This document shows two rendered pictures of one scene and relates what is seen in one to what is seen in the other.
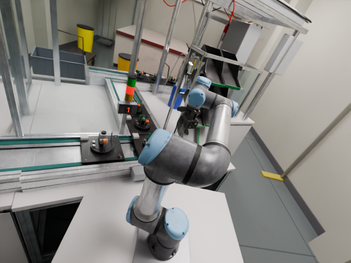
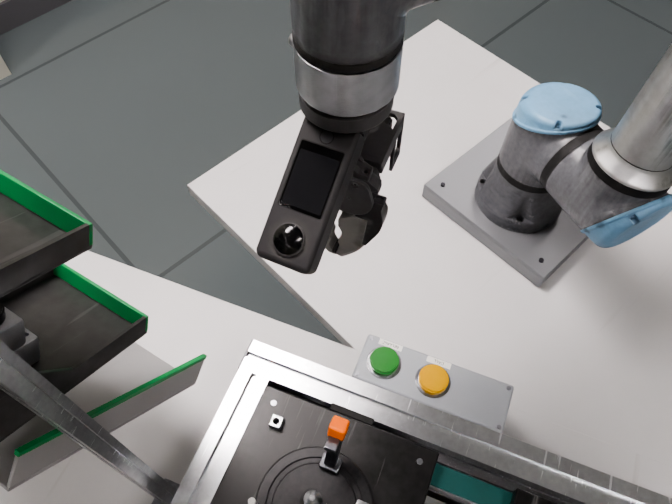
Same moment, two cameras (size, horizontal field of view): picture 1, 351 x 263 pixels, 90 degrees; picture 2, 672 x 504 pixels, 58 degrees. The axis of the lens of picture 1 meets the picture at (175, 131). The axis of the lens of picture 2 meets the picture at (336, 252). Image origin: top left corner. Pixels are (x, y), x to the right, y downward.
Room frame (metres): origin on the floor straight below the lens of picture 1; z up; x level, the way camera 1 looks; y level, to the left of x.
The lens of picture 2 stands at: (1.05, 0.24, 1.74)
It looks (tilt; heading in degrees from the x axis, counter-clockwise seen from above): 58 degrees down; 239
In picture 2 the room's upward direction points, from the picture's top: straight up
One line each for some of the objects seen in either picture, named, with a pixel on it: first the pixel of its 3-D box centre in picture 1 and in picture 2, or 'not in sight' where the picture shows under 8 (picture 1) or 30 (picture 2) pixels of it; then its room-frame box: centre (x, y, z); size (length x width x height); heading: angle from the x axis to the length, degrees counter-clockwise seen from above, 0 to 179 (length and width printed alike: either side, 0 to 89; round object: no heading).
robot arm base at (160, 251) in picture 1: (166, 238); (525, 179); (0.44, -0.14, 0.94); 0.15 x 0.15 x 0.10
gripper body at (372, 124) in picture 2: (190, 116); (348, 135); (0.86, -0.05, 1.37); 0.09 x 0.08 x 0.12; 37
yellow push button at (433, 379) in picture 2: not in sight; (432, 380); (0.79, 0.07, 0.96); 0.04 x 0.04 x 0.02
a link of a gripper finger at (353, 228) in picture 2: (180, 131); (360, 218); (0.86, -0.03, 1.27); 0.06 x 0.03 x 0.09; 37
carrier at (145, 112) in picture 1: (135, 105); not in sight; (1.40, 0.43, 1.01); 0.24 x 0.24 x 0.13; 37
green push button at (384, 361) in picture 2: not in sight; (384, 362); (0.83, 0.01, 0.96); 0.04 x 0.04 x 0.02
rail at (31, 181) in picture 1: (115, 169); (554, 487); (0.73, 0.26, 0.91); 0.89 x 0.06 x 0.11; 127
